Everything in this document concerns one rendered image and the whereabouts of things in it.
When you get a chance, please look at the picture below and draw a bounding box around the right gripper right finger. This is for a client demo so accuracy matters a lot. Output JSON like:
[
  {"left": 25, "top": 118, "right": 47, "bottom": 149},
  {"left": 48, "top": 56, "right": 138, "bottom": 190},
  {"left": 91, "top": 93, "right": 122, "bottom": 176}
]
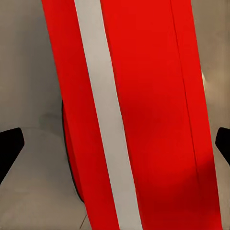
[{"left": 215, "top": 127, "right": 230, "bottom": 165}]

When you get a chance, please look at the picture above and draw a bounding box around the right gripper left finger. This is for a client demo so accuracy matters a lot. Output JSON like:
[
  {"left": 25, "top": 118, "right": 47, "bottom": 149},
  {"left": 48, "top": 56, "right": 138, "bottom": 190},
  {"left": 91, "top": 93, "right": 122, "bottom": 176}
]
[{"left": 0, "top": 127, "right": 24, "bottom": 184}]

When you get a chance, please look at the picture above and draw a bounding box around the radio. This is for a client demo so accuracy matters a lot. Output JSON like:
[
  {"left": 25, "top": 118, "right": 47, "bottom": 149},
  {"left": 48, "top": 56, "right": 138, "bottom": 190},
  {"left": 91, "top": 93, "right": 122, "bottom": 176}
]
[{"left": 42, "top": 0, "right": 222, "bottom": 230}]

